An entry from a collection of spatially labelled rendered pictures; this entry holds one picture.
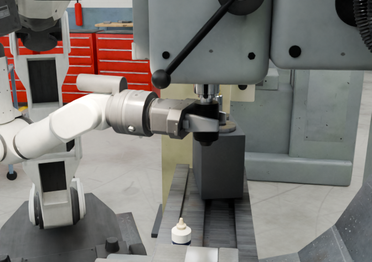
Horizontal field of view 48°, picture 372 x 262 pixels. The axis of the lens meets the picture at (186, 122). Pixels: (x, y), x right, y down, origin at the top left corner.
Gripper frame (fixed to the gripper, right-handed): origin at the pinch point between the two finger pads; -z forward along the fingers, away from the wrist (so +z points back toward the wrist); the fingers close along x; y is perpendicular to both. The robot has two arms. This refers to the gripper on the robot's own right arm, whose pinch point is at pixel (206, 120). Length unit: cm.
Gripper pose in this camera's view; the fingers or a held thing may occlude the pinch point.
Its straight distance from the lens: 77.7
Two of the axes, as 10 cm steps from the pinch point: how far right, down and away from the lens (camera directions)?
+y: -0.1, 9.6, 2.9
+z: -9.4, -1.0, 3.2
